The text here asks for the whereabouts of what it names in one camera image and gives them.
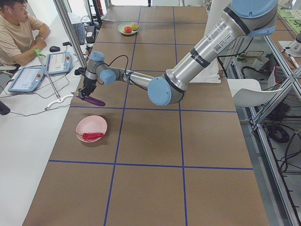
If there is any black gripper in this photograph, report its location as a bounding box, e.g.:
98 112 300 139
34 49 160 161
78 77 97 100

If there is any purple eggplant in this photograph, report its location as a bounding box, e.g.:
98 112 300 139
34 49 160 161
72 92 105 106

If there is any red chili pepper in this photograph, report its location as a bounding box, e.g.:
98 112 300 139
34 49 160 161
76 132 104 140

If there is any red-yellow pomegranate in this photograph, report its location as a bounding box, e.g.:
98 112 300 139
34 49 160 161
123 26 132 34

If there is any yellow-pink peach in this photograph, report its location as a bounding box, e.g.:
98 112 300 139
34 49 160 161
131 23 139 32

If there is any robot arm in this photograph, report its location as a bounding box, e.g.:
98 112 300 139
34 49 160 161
75 0 278 106

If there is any pink plate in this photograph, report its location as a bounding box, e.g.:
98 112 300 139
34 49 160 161
75 115 108 143

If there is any far blue teach pendant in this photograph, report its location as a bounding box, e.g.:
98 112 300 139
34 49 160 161
46 52 72 75

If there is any blue teach pendant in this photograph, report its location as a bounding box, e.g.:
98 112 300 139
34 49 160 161
46 52 72 75
8 67 44 93

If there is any black computer mouse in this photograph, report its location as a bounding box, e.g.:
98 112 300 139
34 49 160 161
49 46 61 52

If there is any near blue teach pendant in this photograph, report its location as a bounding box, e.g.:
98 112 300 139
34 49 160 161
8 67 44 93

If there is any black keyboard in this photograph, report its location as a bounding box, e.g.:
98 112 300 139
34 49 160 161
72 23 85 45

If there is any green plate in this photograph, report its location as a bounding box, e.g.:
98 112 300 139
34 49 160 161
118 22 140 36

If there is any seated man in beige shirt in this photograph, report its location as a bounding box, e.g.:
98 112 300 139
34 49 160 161
0 0 50 66

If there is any brown paper table cover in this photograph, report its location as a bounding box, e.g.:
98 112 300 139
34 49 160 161
22 6 270 226

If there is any white chair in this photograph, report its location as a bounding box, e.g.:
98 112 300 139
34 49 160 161
227 79 282 107

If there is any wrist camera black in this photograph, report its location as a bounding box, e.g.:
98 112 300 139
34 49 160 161
74 67 86 76

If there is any white curved bracket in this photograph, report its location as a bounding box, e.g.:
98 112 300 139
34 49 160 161
45 94 73 110

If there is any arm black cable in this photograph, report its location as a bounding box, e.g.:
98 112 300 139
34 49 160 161
98 55 132 85

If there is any metal rod with green handle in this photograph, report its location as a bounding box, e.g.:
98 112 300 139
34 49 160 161
33 48 61 98

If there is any aluminium frame post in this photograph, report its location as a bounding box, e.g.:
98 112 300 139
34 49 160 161
53 0 87 68

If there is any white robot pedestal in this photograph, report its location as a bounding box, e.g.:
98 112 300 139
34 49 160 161
190 0 231 83

